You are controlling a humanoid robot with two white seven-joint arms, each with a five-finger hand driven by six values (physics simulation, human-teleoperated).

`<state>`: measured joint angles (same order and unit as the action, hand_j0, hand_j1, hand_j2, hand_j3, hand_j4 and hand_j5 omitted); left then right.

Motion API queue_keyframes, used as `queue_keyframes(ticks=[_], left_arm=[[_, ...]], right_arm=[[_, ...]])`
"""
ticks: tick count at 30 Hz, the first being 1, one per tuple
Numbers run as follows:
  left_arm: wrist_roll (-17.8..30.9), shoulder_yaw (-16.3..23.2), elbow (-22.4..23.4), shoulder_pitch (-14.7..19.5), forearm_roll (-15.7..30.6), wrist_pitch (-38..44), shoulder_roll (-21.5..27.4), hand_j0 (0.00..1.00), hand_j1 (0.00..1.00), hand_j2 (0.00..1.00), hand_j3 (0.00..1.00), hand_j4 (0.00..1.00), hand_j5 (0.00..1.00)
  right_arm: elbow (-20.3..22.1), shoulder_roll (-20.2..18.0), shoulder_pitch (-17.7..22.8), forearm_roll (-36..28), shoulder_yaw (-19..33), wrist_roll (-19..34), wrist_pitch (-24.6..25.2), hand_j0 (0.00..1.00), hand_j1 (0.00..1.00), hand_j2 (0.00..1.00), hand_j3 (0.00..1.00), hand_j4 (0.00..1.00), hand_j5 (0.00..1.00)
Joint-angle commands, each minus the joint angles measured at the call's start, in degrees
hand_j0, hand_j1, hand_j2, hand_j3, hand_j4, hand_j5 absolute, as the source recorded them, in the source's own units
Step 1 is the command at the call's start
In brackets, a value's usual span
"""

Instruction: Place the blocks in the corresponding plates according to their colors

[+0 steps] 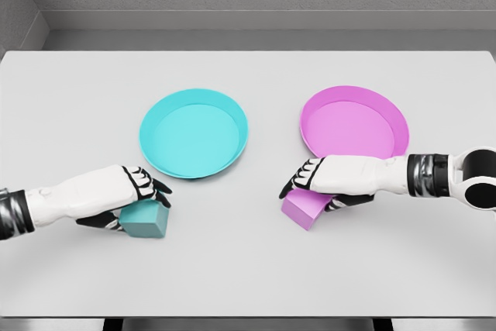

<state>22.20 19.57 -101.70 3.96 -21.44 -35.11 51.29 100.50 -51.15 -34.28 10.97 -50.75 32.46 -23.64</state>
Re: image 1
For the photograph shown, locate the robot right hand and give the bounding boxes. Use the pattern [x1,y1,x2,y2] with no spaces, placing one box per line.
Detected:
[279,154,376,212]

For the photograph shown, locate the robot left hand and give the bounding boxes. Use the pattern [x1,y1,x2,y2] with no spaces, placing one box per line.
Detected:
[68,164,174,233]

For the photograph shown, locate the pink block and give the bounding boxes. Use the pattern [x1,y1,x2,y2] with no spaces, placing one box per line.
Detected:
[281,187,332,230]

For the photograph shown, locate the teal block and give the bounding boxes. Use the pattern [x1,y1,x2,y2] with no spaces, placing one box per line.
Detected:
[117,198,171,240]

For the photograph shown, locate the pink plate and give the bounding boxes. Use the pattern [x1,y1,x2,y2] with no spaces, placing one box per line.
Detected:
[298,84,410,160]

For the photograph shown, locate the cyan plate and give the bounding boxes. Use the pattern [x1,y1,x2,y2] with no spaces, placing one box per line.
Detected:
[139,88,249,181]

